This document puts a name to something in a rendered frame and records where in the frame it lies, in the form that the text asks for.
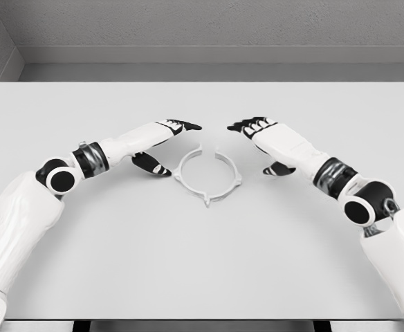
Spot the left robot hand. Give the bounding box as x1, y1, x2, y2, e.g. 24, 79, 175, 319
127, 118, 203, 178

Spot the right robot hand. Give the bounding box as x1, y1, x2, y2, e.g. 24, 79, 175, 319
226, 116, 311, 176

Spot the thin white pipe clamp ring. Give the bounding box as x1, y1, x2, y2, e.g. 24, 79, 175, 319
174, 140, 241, 210

